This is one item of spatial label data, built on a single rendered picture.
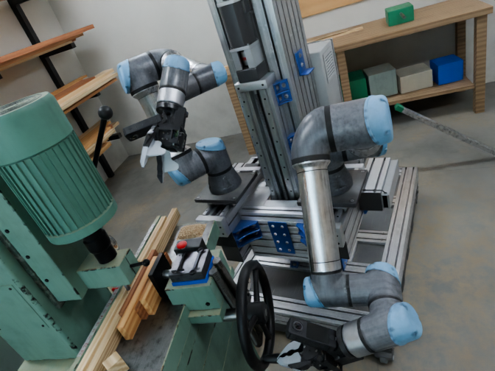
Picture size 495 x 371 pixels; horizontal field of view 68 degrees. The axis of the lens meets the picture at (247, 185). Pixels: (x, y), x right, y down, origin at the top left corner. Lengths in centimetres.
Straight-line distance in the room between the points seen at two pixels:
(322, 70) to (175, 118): 82
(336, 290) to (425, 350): 106
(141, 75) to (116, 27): 304
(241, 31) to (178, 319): 94
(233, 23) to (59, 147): 76
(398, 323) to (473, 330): 119
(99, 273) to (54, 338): 26
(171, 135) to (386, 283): 64
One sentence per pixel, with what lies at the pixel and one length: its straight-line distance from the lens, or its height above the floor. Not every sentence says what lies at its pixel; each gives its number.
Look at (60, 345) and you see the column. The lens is 126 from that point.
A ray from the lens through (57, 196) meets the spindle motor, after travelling 88.
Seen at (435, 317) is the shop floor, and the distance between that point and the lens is 202.
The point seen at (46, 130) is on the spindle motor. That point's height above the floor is 145.
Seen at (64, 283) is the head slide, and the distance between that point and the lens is 109.
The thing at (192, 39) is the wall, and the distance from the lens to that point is 420.
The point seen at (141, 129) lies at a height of 133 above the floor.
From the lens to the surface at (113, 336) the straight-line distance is 106.
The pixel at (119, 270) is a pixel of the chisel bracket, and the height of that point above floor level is 106.
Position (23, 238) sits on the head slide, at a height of 122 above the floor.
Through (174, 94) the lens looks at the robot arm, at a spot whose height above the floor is 137.
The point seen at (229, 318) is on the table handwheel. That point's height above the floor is 82.
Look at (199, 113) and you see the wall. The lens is 445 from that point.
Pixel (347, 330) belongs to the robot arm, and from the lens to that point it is 88.
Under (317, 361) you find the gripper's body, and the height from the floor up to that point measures 82.
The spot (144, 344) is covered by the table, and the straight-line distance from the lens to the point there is 103.
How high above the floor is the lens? 160
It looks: 29 degrees down
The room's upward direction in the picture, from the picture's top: 19 degrees counter-clockwise
